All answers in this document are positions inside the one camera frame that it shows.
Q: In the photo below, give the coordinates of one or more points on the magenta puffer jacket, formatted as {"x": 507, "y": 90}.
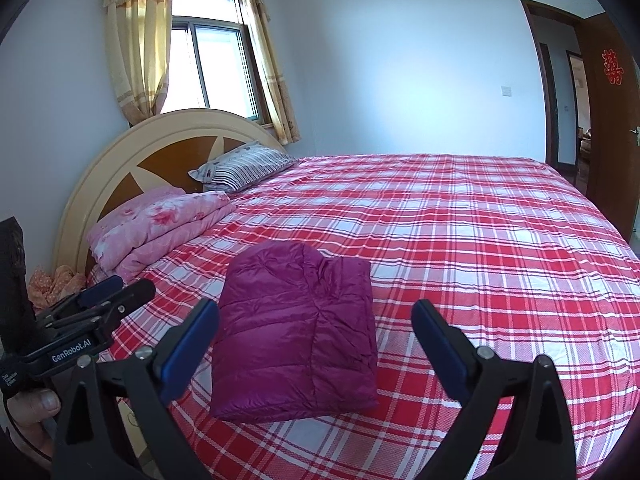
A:
{"x": 295, "y": 325}

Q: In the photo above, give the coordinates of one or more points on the bed with red plaid sheet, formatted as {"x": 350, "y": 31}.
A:
{"x": 475, "y": 240}

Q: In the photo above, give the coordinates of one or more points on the striped pillow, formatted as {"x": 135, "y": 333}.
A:
{"x": 245, "y": 165}

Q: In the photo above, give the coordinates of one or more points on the brown wooden door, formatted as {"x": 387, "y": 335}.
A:
{"x": 607, "y": 160}

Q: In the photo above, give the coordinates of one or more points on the window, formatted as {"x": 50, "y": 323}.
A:
{"x": 215, "y": 60}

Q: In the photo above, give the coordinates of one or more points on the cream and brown headboard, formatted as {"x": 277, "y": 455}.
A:
{"x": 90, "y": 185}

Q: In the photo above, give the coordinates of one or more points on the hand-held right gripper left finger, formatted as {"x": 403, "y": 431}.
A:
{"x": 187, "y": 345}

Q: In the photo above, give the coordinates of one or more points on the narrow yellow curtain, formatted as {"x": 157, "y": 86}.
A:
{"x": 272, "y": 75}

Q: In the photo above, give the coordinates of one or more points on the brown door frame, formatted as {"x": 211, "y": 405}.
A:
{"x": 537, "y": 85}

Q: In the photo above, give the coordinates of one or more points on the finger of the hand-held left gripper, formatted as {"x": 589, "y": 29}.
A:
{"x": 100, "y": 292}
{"x": 127, "y": 297}

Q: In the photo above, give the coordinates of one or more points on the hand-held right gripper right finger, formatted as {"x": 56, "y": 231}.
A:
{"x": 442, "y": 350}

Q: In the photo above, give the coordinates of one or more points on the person's left hand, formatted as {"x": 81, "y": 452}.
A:
{"x": 35, "y": 410}

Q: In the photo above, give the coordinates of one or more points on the wide yellow curtain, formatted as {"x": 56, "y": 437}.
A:
{"x": 137, "y": 50}

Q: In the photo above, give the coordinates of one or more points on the pink floral folded quilt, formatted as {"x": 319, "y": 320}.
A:
{"x": 160, "y": 222}

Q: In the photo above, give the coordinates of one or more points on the red paper door decoration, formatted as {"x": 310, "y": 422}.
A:
{"x": 613, "y": 66}

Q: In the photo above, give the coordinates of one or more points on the orange floral cloth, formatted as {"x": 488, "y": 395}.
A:
{"x": 55, "y": 287}

